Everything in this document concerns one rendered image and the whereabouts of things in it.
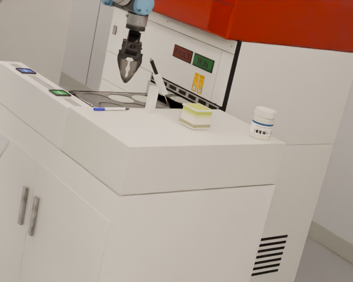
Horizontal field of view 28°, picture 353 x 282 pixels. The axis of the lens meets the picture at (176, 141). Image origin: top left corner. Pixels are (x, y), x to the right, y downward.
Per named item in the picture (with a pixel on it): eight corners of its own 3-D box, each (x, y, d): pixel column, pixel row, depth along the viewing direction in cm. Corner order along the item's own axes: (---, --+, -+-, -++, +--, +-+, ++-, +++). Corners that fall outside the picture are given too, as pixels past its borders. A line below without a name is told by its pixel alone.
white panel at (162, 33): (105, 83, 321) (121, -4, 309) (217, 146, 261) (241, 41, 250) (98, 83, 319) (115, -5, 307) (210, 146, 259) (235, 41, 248)
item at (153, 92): (157, 109, 236) (165, 71, 233) (163, 113, 234) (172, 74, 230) (142, 109, 233) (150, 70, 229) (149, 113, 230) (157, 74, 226)
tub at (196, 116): (195, 122, 231) (199, 102, 229) (209, 130, 225) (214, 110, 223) (177, 122, 226) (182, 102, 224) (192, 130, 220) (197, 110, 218)
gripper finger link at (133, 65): (133, 81, 264) (137, 57, 261) (133, 85, 258) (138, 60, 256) (124, 80, 264) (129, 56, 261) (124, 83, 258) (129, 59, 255)
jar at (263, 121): (259, 133, 235) (266, 106, 232) (274, 140, 230) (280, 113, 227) (244, 133, 231) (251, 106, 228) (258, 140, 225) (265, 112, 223)
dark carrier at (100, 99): (148, 95, 283) (148, 94, 283) (200, 124, 258) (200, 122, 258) (73, 93, 262) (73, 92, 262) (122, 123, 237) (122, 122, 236)
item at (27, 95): (15, 97, 267) (21, 61, 263) (87, 149, 227) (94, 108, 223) (-8, 97, 261) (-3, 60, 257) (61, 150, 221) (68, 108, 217)
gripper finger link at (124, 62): (124, 80, 264) (129, 56, 261) (124, 83, 258) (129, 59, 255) (116, 78, 263) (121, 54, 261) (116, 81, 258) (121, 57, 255)
